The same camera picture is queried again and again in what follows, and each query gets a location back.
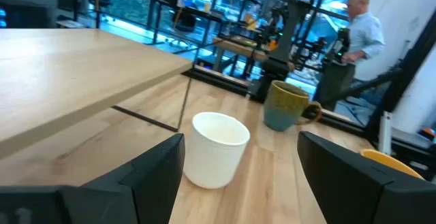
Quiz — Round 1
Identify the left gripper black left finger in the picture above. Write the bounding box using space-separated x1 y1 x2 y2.
60 133 187 224

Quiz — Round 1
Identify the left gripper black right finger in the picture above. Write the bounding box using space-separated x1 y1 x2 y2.
297 131 436 224

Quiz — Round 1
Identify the black mug with yellow inside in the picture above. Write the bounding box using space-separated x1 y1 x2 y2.
360 148 425 180

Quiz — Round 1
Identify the white ceramic mug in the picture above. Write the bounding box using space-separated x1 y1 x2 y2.
183 111 251 190

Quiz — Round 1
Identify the green and blue glazed mug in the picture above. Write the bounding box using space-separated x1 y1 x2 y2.
263 80 323 133

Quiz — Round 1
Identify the silver aluminium extrusion bar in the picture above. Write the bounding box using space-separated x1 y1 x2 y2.
378 111 392 155

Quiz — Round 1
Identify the person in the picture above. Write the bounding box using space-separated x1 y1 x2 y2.
313 0 386 112

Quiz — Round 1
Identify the wooden background workbench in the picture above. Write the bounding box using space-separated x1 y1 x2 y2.
213 36 270 78

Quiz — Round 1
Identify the wooden shelf with black frame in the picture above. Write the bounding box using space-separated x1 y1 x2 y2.
0 29 194 160

